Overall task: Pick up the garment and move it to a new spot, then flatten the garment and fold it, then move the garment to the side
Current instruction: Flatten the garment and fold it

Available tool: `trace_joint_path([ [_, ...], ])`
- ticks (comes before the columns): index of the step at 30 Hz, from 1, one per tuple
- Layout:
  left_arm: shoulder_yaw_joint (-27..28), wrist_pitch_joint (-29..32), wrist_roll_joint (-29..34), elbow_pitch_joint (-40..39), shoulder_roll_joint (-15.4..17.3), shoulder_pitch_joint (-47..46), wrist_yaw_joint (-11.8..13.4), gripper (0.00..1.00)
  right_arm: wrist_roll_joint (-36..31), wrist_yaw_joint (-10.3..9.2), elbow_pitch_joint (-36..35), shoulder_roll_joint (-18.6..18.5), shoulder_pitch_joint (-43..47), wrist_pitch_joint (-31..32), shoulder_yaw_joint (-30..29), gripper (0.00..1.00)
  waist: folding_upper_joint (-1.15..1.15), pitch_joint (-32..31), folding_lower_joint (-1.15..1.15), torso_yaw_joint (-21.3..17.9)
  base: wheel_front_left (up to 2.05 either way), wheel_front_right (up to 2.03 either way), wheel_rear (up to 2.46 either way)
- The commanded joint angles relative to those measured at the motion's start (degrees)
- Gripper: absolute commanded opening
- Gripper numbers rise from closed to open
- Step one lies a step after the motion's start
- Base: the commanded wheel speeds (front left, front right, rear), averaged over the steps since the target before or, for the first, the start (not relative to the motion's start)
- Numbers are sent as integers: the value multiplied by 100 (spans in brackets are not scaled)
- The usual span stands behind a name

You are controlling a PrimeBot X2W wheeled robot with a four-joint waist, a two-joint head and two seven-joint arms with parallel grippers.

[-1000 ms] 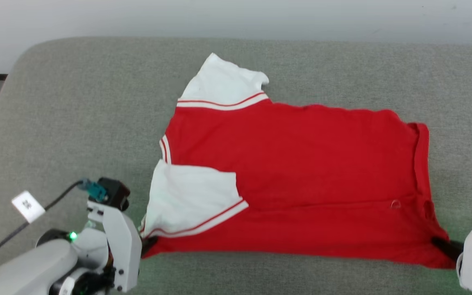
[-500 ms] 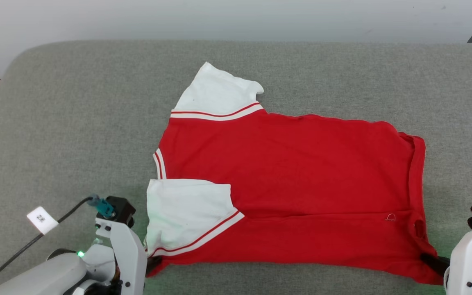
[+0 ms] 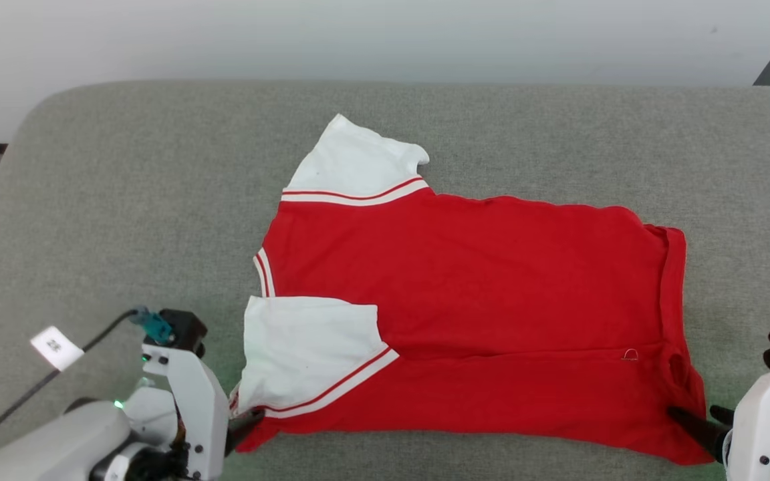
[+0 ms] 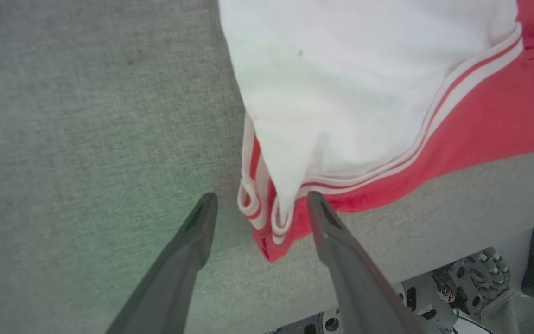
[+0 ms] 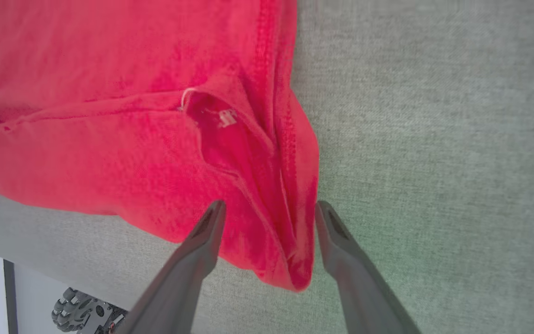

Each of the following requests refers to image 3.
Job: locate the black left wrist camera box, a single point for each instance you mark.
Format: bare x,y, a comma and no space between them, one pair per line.
184,331

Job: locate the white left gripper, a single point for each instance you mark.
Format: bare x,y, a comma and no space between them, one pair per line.
201,414

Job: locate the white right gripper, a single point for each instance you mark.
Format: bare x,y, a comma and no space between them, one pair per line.
759,427

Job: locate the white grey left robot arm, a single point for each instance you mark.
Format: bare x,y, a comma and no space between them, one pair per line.
57,441

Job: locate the red white short-sleeve shirt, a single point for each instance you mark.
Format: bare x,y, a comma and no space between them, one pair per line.
478,280

